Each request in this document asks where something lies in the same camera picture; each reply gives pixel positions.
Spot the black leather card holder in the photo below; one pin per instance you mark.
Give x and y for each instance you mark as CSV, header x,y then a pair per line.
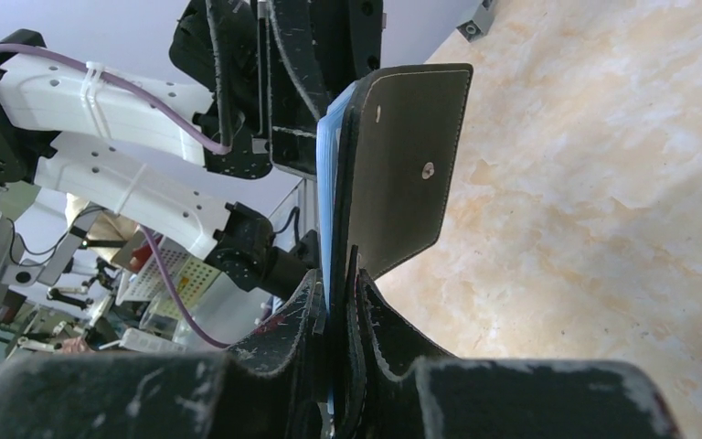
x,y
398,141

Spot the white perforated basket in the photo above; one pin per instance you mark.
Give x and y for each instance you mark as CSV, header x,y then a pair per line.
x,y
190,276

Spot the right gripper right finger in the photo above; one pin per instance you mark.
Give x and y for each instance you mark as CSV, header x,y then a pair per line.
x,y
416,389

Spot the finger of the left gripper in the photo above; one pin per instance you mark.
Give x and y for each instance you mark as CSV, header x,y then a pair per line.
x,y
309,52
233,38

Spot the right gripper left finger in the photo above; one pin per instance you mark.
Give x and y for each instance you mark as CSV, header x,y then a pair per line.
x,y
256,388

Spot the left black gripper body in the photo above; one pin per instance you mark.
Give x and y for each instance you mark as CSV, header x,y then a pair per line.
x,y
190,52

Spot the small grey tool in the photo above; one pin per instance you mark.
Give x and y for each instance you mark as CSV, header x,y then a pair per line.
x,y
477,21

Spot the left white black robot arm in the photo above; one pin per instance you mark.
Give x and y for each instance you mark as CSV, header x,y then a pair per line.
x,y
59,121

